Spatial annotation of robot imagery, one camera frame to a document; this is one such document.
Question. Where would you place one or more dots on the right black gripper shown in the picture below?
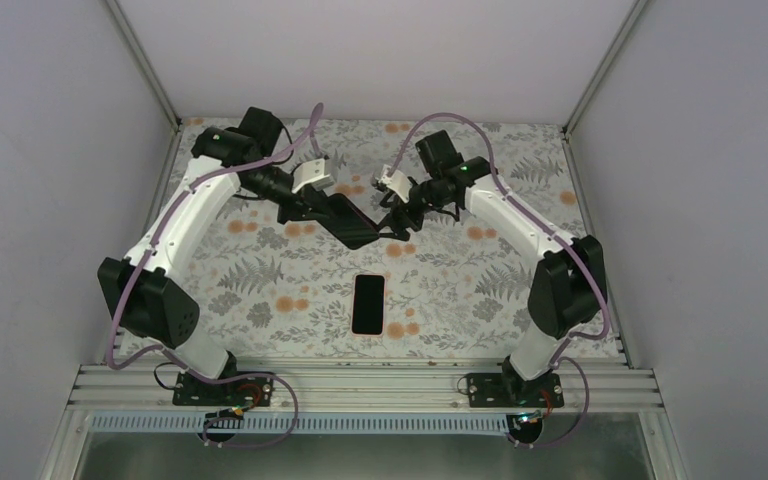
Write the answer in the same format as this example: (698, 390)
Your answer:
(391, 219)

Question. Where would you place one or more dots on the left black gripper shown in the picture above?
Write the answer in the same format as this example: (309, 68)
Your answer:
(309, 199)

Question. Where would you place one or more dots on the black phone case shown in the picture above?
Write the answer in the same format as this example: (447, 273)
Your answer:
(349, 225)

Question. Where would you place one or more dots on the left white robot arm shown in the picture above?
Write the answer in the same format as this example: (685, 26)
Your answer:
(143, 290)

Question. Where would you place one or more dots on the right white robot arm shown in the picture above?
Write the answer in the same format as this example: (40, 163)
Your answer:
(568, 276)

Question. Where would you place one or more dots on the pink-edged black smartphone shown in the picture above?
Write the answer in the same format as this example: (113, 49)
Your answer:
(368, 305)

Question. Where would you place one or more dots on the floral patterned table mat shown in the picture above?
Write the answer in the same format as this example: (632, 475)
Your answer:
(456, 289)

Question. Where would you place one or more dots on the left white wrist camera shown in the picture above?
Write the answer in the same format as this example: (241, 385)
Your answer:
(317, 173)

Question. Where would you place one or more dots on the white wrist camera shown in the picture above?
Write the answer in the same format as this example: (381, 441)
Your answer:
(317, 173)
(393, 181)

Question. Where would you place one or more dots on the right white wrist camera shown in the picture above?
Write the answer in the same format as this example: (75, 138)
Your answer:
(393, 181)

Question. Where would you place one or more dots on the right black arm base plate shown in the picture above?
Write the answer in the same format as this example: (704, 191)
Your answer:
(498, 390)

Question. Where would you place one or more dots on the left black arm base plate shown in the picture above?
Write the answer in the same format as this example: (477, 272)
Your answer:
(189, 391)

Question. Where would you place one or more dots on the aluminium rail frame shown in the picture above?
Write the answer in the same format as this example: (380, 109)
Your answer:
(328, 385)

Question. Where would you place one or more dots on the white slotted cable duct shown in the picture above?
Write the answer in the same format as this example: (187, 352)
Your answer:
(305, 423)

